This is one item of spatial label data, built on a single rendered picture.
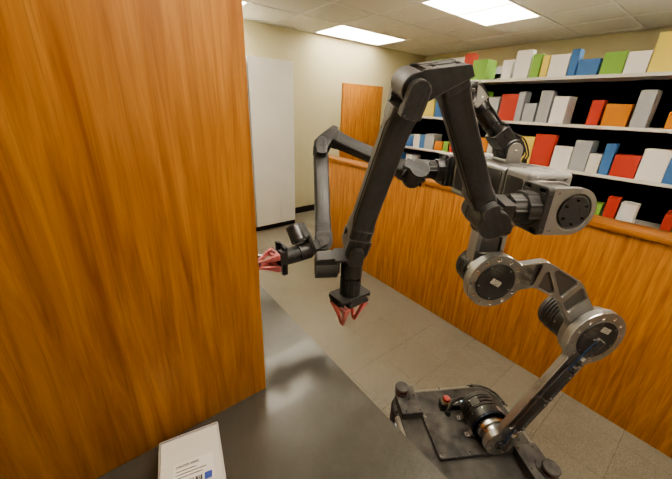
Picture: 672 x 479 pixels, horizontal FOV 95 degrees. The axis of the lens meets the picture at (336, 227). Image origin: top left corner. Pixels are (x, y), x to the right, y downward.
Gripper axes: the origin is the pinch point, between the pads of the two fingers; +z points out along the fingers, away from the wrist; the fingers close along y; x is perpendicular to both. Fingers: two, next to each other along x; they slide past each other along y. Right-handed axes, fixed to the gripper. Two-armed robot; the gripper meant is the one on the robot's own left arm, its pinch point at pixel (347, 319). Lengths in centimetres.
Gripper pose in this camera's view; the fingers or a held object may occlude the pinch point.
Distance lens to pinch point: 92.4
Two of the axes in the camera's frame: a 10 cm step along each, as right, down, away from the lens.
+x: 6.1, 3.1, -7.3
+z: -0.4, 9.3, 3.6
